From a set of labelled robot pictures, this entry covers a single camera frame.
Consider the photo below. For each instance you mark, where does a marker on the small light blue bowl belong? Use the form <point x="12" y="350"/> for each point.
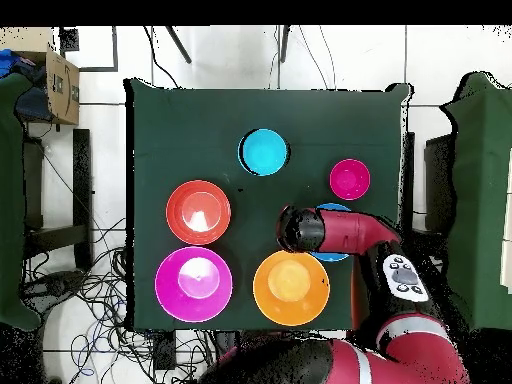
<point x="264" y="152"/>

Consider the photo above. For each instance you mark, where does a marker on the large orange bowl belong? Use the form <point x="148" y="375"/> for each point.
<point x="292" y="288"/>

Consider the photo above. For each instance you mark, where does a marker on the medium blue bowl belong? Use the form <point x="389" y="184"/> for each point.
<point x="332" y="256"/>

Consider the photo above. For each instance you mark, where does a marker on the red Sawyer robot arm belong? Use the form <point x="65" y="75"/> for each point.
<point x="352" y="232"/>

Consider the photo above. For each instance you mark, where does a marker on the shallow red-orange bowl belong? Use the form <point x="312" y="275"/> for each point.
<point x="198" y="212"/>

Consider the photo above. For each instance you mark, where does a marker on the large pink bowl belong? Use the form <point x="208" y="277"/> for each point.
<point x="194" y="284"/>

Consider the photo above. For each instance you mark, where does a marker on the small crimson bowl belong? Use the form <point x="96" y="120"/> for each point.
<point x="350" y="180"/>

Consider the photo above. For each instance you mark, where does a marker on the dark green table cloth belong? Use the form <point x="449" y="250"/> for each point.
<point x="168" y="120"/>

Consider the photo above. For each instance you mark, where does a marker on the black stand leg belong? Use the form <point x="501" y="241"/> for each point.
<point x="282" y="44"/>
<point x="178" y="44"/>

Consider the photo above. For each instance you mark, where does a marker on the green side table cloth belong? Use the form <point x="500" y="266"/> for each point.
<point x="10" y="200"/>
<point x="480" y="180"/>

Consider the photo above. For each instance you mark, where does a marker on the cardboard box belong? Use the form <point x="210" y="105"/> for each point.
<point x="64" y="92"/>

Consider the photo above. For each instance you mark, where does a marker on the dark bag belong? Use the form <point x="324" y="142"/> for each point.
<point x="34" y="104"/>

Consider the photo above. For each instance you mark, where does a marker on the black metal frame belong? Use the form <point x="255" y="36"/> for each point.
<point x="82" y="180"/>
<point x="438" y="180"/>

